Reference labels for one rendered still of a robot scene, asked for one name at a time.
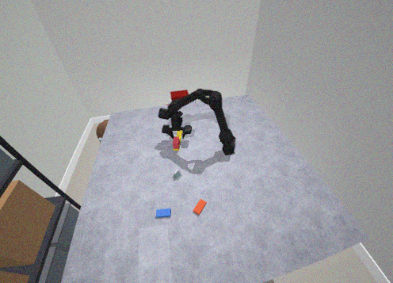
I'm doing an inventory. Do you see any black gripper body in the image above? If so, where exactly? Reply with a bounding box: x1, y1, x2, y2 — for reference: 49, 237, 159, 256
162, 121, 192, 134

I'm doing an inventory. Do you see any orange rectangular bar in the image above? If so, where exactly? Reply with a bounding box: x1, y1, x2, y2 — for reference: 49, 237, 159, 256
193, 199, 207, 215

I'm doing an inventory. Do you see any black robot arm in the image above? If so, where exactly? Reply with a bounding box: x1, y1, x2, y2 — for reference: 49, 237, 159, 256
158, 89, 236, 155

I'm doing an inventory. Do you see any blue rectangular block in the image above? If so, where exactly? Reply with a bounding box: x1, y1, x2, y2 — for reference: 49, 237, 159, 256
156, 208, 171, 218

